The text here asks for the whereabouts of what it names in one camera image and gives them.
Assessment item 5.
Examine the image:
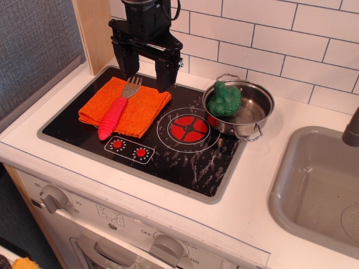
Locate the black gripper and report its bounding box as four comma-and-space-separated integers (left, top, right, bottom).
109, 1, 183, 91

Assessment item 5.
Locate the red handled fork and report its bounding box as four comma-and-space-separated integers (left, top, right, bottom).
98, 77, 142, 141

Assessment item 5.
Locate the orange folded cloth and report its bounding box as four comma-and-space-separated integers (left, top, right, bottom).
79, 77, 172, 141

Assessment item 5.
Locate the green toy broccoli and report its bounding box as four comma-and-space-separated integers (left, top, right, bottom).
206, 81, 242, 118

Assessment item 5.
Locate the black toy stovetop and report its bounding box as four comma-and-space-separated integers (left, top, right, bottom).
38, 67, 246, 203

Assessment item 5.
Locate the silver metal pot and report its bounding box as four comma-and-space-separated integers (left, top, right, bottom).
202, 73, 275, 142

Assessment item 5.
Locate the grey left oven knob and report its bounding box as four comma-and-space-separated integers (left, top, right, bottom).
40, 185, 68, 214

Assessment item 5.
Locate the grey oven knob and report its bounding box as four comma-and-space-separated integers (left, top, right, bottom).
40, 185, 68, 214
149, 235, 185, 268

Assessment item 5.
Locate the white toy oven front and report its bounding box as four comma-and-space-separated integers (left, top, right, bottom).
16, 171, 270, 268

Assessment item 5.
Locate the grey right oven knob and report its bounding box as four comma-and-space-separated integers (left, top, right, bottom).
149, 235, 185, 268

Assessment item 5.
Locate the grey sink basin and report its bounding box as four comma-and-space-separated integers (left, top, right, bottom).
269, 126, 358, 259

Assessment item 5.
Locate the grey faucet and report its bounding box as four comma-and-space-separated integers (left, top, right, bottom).
342, 108, 359, 147

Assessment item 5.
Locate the yellow object bottom left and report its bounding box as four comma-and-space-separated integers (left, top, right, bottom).
11, 257, 40, 269

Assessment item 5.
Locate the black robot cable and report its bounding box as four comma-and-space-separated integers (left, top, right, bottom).
169, 0, 182, 22

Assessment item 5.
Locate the wooden side post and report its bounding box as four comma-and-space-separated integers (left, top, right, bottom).
72, 0, 114, 76

